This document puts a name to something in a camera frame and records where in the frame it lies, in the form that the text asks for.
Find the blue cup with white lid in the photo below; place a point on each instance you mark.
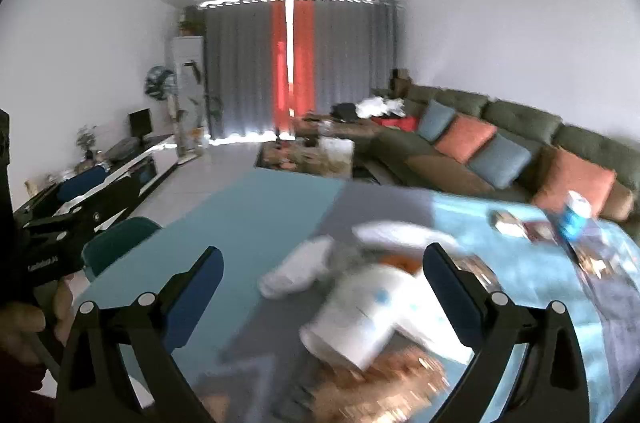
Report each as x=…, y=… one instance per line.
x=575, y=215

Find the white clothes pile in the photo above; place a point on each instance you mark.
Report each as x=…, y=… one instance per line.
x=380, y=105

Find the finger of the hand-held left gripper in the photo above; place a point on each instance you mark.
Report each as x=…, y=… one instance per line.
x=82, y=184
x=110, y=203

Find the small white snack box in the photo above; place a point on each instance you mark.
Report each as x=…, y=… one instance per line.
x=505, y=223

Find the large blue cushion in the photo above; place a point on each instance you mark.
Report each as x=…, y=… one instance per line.
x=500, y=160

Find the dark red snack packet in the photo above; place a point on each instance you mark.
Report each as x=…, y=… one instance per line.
x=539, y=232

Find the small potted plant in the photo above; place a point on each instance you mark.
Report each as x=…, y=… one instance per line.
x=87, y=140

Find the person's left hand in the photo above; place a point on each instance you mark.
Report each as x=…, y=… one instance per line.
x=20, y=328

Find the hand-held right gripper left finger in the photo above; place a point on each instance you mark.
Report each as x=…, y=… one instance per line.
x=200, y=288

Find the brown cardboard box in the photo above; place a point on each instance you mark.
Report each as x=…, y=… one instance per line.
x=401, y=80

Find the blue grey printed mat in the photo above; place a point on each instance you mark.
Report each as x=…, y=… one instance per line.
x=270, y=213

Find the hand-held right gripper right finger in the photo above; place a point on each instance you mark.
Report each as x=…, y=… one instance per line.
x=445, y=288

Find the white blue-dotted paper bag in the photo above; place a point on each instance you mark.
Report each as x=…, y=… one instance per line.
x=360, y=318

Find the teal chair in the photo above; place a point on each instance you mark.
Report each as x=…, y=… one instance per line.
x=117, y=240

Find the large orange cushion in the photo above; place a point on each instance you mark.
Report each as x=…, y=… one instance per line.
x=575, y=180

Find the standing fan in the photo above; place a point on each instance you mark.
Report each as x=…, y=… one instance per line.
x=159, y=83

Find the brown coffee table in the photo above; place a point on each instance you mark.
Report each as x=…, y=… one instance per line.
x=310, y=125

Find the green plant on air conditioner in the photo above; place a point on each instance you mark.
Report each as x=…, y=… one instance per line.
x=192, y=23

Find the small orange cushion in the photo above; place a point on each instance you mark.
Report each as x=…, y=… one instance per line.
x=465, y=138

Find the black monitor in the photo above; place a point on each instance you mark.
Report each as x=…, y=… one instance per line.
x=140, y=123

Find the white standing air conditioner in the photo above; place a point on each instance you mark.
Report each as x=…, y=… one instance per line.
x=187, y=73

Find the clear plastic snack bag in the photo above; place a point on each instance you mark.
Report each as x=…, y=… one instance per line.
x=600, y=253

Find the red cloth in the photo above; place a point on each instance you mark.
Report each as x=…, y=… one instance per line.
x=397, y=123

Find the black and white TV cabinet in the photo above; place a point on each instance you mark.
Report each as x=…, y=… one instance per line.
x=150, y=158

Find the brown scraps pile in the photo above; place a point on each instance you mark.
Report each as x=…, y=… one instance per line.
x=400, y=373

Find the grey and red curtain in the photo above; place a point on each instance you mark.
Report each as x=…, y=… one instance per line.
x=240, y=68
x=350, y=53

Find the white crumpled tissue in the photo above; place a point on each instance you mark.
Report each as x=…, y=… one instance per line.
x=295, y=268

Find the black bag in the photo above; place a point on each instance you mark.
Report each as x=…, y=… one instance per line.
x=347, y=110

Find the small blue cushion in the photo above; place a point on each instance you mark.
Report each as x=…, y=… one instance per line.
x=436, y=120

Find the green brown corner sofa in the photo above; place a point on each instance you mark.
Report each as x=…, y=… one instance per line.
x=530, y=118

